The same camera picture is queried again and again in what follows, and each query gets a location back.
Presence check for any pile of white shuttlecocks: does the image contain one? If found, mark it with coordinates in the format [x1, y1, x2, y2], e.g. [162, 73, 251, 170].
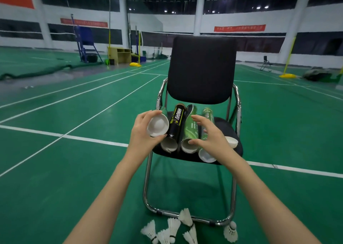
[140, 208, 238, 244]

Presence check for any black chair with chrome frame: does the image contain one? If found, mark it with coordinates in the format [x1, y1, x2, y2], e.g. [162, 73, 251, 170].
[143, 35, 244, 227]

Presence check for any person's left forearm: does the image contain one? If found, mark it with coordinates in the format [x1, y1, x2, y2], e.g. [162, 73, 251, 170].
[64, 158, 140, 244]

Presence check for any dark green rolled net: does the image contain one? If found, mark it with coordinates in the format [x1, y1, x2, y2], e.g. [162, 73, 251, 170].
[0, 61, 104, 81]

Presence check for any black shuttlecock tube green stripe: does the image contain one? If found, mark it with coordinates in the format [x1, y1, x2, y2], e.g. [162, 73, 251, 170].
[158, 106, 170, 124]

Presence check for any yellow net post with base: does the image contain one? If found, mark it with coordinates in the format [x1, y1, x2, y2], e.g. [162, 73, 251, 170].
[129, 31, 142, 68]
[278, 36, 297, 79]

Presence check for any person's right forearm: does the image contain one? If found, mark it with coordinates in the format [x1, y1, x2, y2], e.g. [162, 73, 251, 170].
[230, 162, 321, 244]

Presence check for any black green Hangyu tube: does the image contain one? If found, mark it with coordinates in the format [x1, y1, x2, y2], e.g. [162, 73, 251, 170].
[160, 103, 187, 153]

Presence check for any red wall banner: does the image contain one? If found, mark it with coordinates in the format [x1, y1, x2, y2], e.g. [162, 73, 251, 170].
[60, 18, 109, 28]
[213, 24, 267, 33]

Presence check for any black floor stand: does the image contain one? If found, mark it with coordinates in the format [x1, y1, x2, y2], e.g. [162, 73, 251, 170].
[259, 55, 273, 72]

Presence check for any wooden shelf cabinet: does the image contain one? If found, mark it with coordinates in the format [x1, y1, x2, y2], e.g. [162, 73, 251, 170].
[107, 47, 132, 65]

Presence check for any black badminton net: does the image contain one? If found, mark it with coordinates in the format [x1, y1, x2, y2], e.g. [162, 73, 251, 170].
[130, 31, 286, 54]

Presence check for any person's right hand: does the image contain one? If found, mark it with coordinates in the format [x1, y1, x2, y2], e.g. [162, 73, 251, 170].
[188, 114, 249, 175]

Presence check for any bright green glossy shuttlecock tube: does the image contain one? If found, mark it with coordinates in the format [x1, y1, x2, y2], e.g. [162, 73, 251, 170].
[198, 107, 218, 163]

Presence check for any yellow green net post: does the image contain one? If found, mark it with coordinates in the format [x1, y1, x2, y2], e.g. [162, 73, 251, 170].
[331, 65, 343, 83]

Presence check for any black sports bag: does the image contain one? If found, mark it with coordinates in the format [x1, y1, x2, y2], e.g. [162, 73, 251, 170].
[303, 68, 333, 82]

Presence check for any person's left hand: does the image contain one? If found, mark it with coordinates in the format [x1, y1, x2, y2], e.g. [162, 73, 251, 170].
[124, 110, 168, 170]

